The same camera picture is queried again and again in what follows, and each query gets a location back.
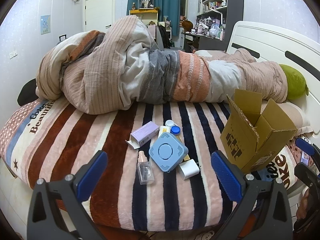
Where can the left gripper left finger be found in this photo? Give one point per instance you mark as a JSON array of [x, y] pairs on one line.
[[44, 217]]

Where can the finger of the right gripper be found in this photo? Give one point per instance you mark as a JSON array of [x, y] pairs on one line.
[[311, 149], [308, 210]]

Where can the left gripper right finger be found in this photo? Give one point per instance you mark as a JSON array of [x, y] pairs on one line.
[[262, 207]]

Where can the brown cardboard box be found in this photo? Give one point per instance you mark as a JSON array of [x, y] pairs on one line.
[[252, 137]]

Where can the white earbuds case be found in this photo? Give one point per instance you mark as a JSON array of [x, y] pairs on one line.
[[188, 169]]

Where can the clear pink-capped bottle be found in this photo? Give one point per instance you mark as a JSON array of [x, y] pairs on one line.
[[144, 168]]

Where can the purple carton box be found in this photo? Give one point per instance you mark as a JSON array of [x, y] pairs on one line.
[[142, 135]]

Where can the blue square device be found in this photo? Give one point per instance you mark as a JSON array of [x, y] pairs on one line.
[[167, 152]]

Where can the blue white contact lens case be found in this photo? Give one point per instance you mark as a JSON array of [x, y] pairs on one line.
[[174, 129]]

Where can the pink ribbed pillow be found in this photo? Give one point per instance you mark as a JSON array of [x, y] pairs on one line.
[[292, 114]]

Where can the green plush pillow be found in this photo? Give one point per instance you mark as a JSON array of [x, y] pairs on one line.
[[296, 83]]

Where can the striped fleece blanket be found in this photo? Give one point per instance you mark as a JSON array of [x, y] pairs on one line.
[[50, 139]]

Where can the white bed headboard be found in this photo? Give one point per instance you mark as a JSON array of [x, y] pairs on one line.
[[272, 43]]

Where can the black cushion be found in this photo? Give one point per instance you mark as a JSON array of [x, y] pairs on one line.
[[27, 93]]

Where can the white yellow tube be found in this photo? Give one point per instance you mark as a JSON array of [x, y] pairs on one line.
[[163, 129]]

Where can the striped pink grey duvet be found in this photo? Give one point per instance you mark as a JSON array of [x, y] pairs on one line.
[[103, 72]]

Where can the cluttered dark bookshelf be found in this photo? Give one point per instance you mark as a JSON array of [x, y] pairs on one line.
[[228, 12]]

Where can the white door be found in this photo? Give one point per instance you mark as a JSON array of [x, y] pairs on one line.
[[98, 15]]

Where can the yellow shelf cabinet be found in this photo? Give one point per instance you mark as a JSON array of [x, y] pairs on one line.
[[146, 15]]

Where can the blue wall poster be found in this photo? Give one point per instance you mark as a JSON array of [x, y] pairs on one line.
[[45, 22]]

